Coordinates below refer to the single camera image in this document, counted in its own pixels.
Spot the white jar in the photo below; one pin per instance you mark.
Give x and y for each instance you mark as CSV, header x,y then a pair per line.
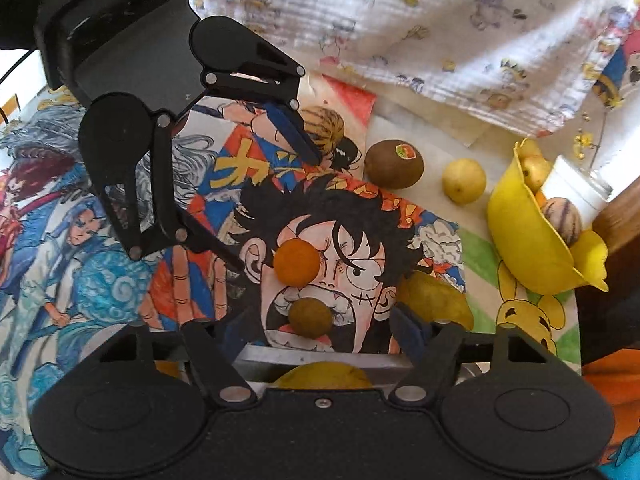
x,y
584,189

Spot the brown kiwi with sticker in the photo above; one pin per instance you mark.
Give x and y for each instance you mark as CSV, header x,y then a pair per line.
x,y
393,164

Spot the Winnie the Pooh drawing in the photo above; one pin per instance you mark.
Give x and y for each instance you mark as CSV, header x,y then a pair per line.
x,y
496,297

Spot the striped melon in bowl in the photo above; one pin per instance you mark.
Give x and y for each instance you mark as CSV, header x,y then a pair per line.
x,y
564,217

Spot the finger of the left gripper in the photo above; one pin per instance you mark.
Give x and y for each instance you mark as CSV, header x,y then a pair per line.
x,y
238,64
115,134

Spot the large green-brown pear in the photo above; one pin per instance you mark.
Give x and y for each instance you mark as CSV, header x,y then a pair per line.
x,y
433,300

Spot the yellow fruit in bowl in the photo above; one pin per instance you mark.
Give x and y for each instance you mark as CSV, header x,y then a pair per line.
x,y
535,168

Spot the orange dress woman poster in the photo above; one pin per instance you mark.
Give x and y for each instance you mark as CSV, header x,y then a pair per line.
x,y
617,378

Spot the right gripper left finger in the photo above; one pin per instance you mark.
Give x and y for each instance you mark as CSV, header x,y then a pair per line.
x,y
215,376

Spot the colourful anime poster mat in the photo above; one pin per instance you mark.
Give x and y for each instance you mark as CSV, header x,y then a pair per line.
x,y
64,276

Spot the grey metal baking tray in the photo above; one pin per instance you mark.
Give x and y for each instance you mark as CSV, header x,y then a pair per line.
x,y
262,366

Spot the yellow plastic bowl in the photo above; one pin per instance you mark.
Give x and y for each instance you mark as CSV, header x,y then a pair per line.
x,y
530,247

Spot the brown wooden frame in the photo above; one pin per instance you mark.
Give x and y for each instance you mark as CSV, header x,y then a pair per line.
x,y
618,224

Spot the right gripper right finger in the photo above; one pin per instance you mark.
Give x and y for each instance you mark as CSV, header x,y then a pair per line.
x,y
434,351

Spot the small brown fruit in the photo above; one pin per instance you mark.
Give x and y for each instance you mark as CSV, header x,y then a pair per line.
x,y
310,318

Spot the orange mandarin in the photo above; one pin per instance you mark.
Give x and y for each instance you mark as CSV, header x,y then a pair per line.
x,y
296,263
169,368

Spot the yellow lemon near bowl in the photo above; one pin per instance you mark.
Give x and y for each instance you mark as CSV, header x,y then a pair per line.
x,y
464,181

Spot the white cartoon print cloth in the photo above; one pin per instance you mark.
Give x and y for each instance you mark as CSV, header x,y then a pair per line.
x,y
524,65

